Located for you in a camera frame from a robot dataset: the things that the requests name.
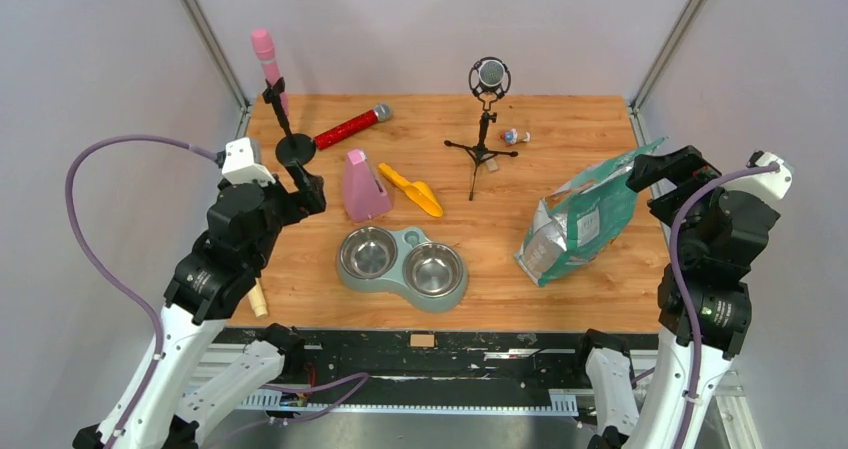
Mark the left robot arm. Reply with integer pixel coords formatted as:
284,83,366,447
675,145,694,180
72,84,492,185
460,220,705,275
72,167,327,448

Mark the pink metronome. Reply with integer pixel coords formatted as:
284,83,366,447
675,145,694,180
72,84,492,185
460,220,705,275
342,149,393,223

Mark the grey double pet bowl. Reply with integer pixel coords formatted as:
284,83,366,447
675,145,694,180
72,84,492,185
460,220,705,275
336,226,469,313

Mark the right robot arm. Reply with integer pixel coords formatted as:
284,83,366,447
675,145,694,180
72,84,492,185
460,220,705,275
570,146,793,448

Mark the green pet food bag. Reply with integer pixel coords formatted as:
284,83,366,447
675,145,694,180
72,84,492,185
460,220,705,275
514,138,664,287

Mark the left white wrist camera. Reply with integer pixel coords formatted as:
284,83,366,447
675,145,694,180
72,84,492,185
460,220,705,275
221,137,275,187

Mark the pink microphone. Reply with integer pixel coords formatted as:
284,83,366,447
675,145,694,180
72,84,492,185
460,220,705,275
251,28,289,116

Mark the red glitter microphone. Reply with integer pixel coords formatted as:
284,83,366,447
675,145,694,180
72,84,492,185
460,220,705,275
313,103,393,150

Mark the black round-base mic stand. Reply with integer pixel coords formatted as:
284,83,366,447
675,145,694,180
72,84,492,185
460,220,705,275
262,76,317,165

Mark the yellow plastic scoop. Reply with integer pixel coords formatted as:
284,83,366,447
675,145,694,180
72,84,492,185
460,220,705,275
378,163,444,218

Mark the wooden block on rail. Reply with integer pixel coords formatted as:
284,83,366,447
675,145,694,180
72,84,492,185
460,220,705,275
409,333,436,349

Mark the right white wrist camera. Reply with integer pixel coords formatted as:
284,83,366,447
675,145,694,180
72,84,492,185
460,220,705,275
740,151,793,204

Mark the black tripod mic stand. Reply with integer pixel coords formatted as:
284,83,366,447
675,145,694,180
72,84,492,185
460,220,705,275
444,97,519,201

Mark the silver studio microphone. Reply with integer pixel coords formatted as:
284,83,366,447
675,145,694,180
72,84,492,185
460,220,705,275
468,57,512,100

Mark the small toy figurine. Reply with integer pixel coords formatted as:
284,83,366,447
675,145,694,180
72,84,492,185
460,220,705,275
500,128,531,147

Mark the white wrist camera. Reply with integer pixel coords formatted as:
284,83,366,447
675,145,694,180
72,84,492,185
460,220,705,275
740,151,793,204
221,137,275,187

